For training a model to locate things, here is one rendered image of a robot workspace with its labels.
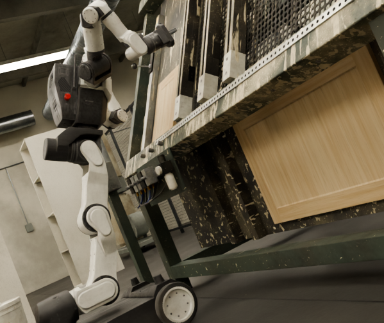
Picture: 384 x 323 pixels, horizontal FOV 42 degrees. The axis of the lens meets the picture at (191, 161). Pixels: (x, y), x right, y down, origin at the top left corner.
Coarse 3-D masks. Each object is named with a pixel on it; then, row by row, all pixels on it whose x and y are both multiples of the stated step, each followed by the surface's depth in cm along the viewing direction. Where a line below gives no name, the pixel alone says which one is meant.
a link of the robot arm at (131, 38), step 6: (126, 36) 231; (132, 36) 231; (138, 36) 233; (126, 42) 231; (132, 42) 230; (138, 42) 232; (132, 48) 232; (138, 48) 232; (144, 48) 234; (138, 54) 233
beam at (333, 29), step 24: (360, 0) 139; (336, 24) 147; (360, 24) 140; (288, 48) 169; (312, 48) 156; (336, 48) 153; (264, 72) 181; (288, 72) 170; (312, 72) 169; (240, 96) 195; (264, 96) 189; (192, 120) 235; (216, 120) 216; (240, 120) 214; (168, 144) 259; (192, 144) 247
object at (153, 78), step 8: (160, 16) 328; (160, 48) 322; (152, 72) 316; (152, 80) 314; (152, 88) 312; (152, 96) 311; (152, 104) 310; (152, 112) 308; (144, 120) 310; (152, 120) 307; (144, 128) 307; (152, 128) 306; (144, 136) 303; (144, 144) 301
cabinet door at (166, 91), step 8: (176, 72) 279; (168, 80) 290; (176, 80) 277; (160, 88) 300; (168, 88) 288; (160, 96) 298; (168, 96) 285; (160, 104) 295; (168, 104) 282; (160, 112) 292; (168, 112) 280; (160, 120) 289; (168, 120) 277; (160, 128) 286; (168, 128) 273
